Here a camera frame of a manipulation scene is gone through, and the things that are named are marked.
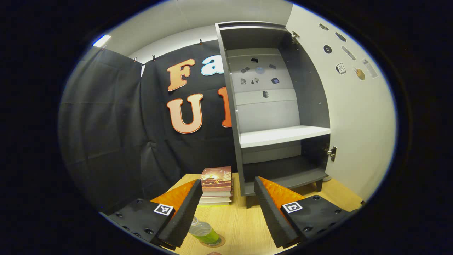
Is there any stack of books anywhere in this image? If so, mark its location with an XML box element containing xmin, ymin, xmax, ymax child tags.
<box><xmin>197</xmin><ymin>166</ymin><xmax>233</xmax><ymax>206</ymax></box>

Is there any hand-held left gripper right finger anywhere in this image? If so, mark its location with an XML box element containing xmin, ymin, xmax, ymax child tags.
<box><xmin>254</xmin><ymin>176</ymin><xmax>351</xmax><ymax>248</ymax></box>

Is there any white cabinet shelf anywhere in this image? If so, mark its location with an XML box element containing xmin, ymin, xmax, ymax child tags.
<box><xmin>240</xmin><ymin>125</ymin><xmax>331</xmax><ymax>148</ymax></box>

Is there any narrow ceiling light panel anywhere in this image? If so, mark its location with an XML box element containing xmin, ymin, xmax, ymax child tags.
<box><xmin>93</xmin><ymin>34</ymin><xmax>111</xmax><ymax>47</ymax></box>

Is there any green label plastic bottle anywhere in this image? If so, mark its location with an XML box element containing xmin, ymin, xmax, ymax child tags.
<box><xmin>189</xmin><ymin>217</ymin><xmax>222</xmax><ymax>245</ymax></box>

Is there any white cabinet door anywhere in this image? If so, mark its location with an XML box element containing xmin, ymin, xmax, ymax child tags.
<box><xmin>285</xmin><ymin>4</ymin><xmax>397</xmax><ymax>202</ymax></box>

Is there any brown round coaster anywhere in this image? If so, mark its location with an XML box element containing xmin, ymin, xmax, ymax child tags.
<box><xmin>198</xmin><ymin>234</ymin><xmax>226</xmax><ymax>248</ymax></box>

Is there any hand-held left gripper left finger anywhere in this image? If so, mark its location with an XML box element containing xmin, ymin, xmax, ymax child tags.
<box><xmin>101</xmin><ymin>179</ymin><xmax>203</xmax><ymax>248</ymax></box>

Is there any black backdrop cloth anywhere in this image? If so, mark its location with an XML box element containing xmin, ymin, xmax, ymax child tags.
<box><xmin>58</xmin><ymin>39</ymin><xmax>237</xmax><ymax>213</ymax></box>

